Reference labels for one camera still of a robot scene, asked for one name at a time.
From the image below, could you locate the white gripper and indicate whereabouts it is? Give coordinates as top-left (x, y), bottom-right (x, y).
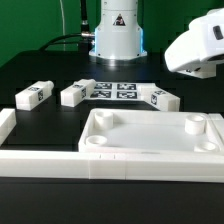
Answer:
top-left (165, 8), bottom-right (224, 79)

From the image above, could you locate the white desk top tray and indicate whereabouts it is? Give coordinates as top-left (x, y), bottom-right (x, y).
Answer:
top-left (78, 108), bottom-right (224, 154)

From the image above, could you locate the printed marker sheet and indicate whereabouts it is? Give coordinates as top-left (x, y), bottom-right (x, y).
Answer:
top-left (90, 82), bottom-right (139, 100)

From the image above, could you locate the black connector post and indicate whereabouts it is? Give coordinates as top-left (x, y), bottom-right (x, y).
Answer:
top-left (79, 0), bottom-right (89, 52)

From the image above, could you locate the white thin cable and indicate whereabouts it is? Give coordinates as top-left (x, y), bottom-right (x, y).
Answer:
top-left (59, 0), bottom-right (66, 52)

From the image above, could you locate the black cable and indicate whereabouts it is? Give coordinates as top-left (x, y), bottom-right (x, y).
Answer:
top-left (39, 31), bottom-right (98, 52)

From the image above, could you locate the white U-shaped fence frame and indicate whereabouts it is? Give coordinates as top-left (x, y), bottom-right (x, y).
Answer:
top-left (0, 114), bottom-right (224, 183)

